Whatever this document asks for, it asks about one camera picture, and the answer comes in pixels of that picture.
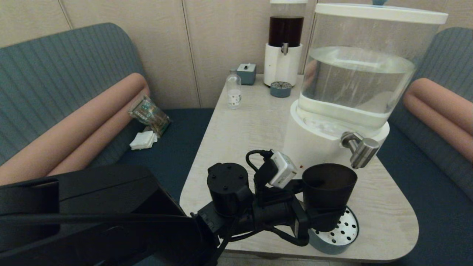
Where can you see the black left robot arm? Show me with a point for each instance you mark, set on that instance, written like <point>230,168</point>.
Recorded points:
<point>111,207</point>

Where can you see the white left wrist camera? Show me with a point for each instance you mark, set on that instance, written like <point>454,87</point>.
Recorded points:
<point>282,170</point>

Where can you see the small dark drink dispenser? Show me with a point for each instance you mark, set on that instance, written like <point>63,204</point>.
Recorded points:
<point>281,66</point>

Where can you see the blue-grey tissue box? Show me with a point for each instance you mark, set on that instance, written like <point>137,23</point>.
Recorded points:
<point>246,74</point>

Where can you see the pink bolster cushion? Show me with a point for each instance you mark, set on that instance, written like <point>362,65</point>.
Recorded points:
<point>74,140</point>
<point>443,111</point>

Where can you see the large steel dispenser tap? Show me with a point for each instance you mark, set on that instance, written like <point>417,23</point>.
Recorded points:
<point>360,149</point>

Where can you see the black plastic cup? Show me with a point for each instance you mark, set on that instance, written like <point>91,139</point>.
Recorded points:
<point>329,192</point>

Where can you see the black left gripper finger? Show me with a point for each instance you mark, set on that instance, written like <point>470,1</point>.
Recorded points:
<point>321,215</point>
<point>295,186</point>

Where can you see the small steel dispenser tap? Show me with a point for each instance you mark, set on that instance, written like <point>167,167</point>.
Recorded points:
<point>285,48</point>

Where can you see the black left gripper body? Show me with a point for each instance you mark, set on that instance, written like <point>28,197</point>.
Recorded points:
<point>275,212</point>

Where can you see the large blue steel drip tray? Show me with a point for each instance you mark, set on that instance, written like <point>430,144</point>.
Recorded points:
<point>342,236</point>

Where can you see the teal bench sofa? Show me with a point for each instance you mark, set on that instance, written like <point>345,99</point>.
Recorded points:
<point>55,66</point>
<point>425,207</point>

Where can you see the small clear plastic bottle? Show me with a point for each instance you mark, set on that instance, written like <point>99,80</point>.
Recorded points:
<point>234,93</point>

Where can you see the small blue drip tray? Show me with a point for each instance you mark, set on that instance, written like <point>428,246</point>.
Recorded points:
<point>281,89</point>

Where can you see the green brown snack packet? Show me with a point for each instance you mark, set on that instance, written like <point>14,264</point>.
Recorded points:
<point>149,113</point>

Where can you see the large clear water dispenser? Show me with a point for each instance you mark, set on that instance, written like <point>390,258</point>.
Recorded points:
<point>354,85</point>

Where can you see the white napkin stack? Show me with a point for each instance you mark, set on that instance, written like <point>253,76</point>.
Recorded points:
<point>144,140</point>

